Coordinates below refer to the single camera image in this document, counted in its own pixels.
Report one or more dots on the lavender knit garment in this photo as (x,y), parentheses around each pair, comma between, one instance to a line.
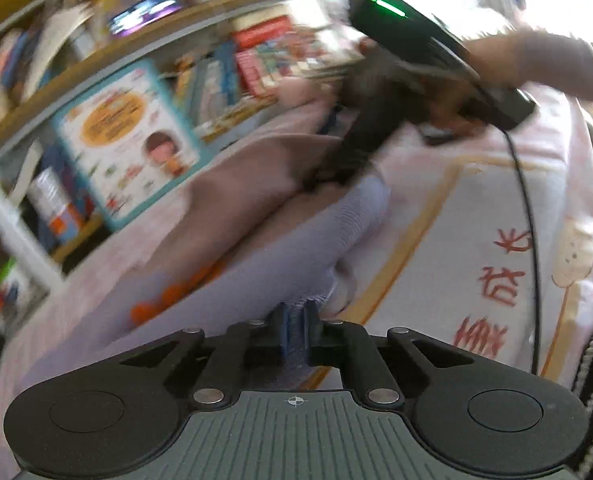
(301,240)

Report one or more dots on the mauve pink garment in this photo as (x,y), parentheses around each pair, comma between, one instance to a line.
(236,195)

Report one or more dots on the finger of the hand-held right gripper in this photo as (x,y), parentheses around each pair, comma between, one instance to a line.
(366,125)

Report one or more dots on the orange and blue box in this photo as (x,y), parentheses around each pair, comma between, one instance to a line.
(56,205)

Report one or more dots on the white printed blanket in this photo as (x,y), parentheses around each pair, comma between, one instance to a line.
(476,220)

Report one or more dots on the pink checked bed sheet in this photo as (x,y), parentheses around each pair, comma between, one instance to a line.
(101,265)

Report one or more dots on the wooden bookshelf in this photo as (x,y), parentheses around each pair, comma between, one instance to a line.
(141,35)

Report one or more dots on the row of colourful books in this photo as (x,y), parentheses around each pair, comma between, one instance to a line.
(211,90)

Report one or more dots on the red book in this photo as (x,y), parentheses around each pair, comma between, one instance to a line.
(264,55)

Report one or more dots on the white shelf frame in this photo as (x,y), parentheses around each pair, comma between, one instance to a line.
(16,220)

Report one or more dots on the teal bordered picture poster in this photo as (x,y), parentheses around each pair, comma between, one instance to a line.
(126,145)

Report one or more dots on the person's right hand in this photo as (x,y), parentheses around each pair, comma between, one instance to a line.
(451,121)

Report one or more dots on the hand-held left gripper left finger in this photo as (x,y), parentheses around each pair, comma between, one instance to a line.
(289,337)

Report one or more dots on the person's right forearm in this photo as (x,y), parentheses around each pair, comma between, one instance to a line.
(536,65)

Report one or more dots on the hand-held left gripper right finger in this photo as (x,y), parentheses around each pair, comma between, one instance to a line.
(310,337)

